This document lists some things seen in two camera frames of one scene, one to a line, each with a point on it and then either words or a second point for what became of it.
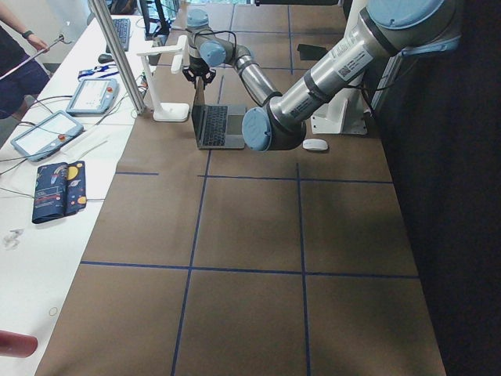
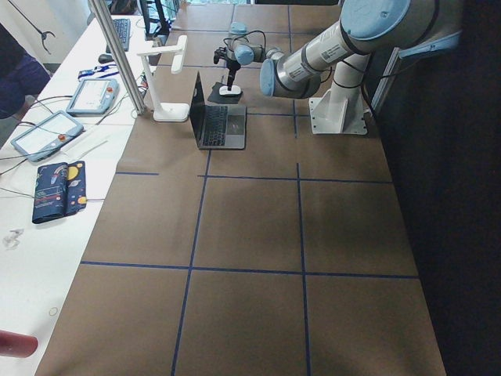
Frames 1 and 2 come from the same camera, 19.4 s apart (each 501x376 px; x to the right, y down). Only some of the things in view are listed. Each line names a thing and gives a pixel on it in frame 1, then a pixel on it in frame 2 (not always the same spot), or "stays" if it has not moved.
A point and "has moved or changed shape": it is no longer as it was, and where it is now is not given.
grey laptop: x=216 y=127 stays
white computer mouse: x=315 y=144 → x=235 y=90
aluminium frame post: x=114 y=43 stays
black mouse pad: x=311 y=52 has moved or changed shape
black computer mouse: x=103 y=59 stays
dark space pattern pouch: x=59 y=190 stays
